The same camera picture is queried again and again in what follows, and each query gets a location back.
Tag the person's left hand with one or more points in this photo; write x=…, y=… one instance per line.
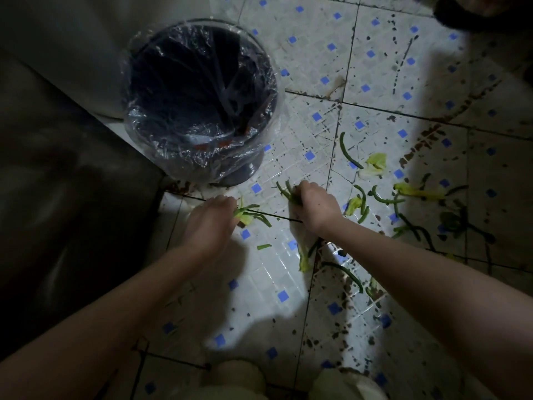
x=212, y=226

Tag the person's right hand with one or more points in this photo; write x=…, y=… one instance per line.
x=318, y=210

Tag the pile of green vegetable scraps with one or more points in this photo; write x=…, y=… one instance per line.
x=377, y=162

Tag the person's left forearm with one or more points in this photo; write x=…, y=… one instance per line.
x=83, y=337

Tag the person's right forearm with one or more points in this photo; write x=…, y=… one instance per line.
x=449, y=304

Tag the clear bin liner bag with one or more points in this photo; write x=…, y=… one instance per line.
x=166, y=154

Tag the dark trash bin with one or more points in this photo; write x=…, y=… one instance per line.
x=200, y=79

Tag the dark brown cabinet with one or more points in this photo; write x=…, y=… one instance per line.
x=62, y=204

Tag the dark slipper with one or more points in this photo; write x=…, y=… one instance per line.
x=458, y=20

